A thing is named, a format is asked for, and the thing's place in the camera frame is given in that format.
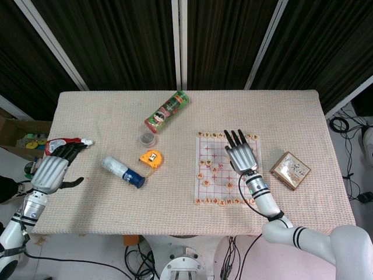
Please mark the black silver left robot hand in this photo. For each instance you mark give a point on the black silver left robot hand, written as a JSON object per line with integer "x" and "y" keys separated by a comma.
{"x": 49, "y": 175}

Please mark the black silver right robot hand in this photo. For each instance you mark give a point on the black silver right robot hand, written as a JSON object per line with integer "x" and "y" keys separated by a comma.
{"x": 243, "y": 159}

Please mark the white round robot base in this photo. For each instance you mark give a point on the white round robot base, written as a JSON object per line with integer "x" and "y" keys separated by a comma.
{"x": 183, "y": 264}

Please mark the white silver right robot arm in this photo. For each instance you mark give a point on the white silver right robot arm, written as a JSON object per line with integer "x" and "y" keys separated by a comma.
{"x": 288, "y": 230}

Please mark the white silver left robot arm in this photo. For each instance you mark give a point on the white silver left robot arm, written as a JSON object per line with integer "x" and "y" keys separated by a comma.
{"x": 26, "y": 213}

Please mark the chinese chess board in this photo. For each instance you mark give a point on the chinese chess board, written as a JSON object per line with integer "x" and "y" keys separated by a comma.
{"x": 215, "y": 189}

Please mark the round wooden chess piece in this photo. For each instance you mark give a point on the round wooden chess piece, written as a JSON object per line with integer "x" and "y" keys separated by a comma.
{"x": 221, "y": 135}
{"x": 222, "y": 202}
{"x": 207, "y": 134}
{"x": 229, "y": 201}
{"x": 214, "y": 169}
{"x": 207, "y": 200}
{"x": 201, "y": 162}
{"x": 255, "y": 136}
{"x": 200, "y": 175}
{"x": 215, "y": 201}
{"x": 249, "y": 136}
{"x": 237, "y": 200}
{"x": 200, "y": 134}
{"x": 230, "y": 185}
{"x": 214, "y": 135}
{"x": 206, "y": 182}
{"x": 246, "y": 201}
{"x": 198, "y": 201}
{"x": 208, "y": 162}

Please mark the red ketchup squeeze bottle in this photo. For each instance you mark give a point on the red ketchup squeeze bottle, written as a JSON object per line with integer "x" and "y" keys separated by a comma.
{"x": 55, "y": 144}

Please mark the green yellow plastic toys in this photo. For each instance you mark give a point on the green yellow plastic toys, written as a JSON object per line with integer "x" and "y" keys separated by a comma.
{"x": 35, "y": 141}

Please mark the black cloth bag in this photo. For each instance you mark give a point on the black cloth bag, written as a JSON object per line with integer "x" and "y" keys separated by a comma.
{"x": 8, "y": 189}

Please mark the brown printed card box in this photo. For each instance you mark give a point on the brown printed card box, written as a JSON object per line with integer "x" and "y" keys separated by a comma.
{"x": 290, "y": 170}

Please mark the brown cardboard box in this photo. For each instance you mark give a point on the brown cardboard box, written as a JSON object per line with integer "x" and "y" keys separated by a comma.
{"x": 17, "y": 128}

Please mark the white bottle with blue cap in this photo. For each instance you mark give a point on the white bottle with blue cap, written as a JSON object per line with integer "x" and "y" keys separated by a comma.
{"x": 122, "y": 172}

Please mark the green chips can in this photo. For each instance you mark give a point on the green chips can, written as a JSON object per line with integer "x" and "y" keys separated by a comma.
{"x": 167, "y": 112}

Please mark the beige waffle tablecloth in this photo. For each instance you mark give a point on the beige waffle tablecloth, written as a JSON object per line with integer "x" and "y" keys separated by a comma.
{"x": 163, "y": 198}

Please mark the yellow tape measure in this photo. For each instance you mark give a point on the yellow tape measure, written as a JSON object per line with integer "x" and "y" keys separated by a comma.
{"x": 151, "y": 158}

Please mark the small orange box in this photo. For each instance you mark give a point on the small orange box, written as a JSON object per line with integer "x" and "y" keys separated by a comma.
{"x": 131, "y": 241}

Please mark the white rounded machine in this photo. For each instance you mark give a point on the white rounded machine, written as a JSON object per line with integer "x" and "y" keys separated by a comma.
{"x": 367, "y": 144}

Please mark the small black floor device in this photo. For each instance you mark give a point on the small black floor device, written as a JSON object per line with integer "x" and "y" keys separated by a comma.
{"x": 365, "y": 197}

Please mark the white partition post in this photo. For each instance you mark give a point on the white partition post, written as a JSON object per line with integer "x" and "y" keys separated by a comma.
{"x": 52, "y": 43}
{"x": 348, "y": 97}
{"x": 179, "y": 43}
{"x": 265, "y": 43}

